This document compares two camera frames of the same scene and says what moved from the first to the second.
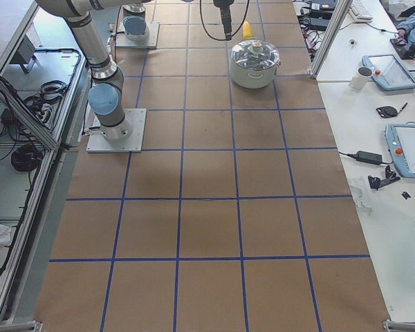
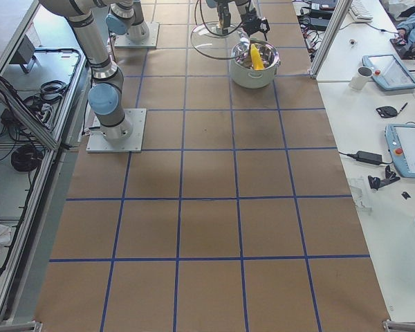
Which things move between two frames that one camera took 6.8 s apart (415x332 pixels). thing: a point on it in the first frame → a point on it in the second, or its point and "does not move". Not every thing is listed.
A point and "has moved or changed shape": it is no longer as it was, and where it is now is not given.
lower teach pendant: [409, 147] does not move
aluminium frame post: [342, 7] does not move
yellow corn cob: [247, 30] has moved or changed shape
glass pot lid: [254, 54] → [223, 46]
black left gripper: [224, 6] → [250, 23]
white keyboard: [358, 12] does not move
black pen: [400, 110] does not move
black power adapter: [369, 158] does not move
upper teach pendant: [389, 72] does not move
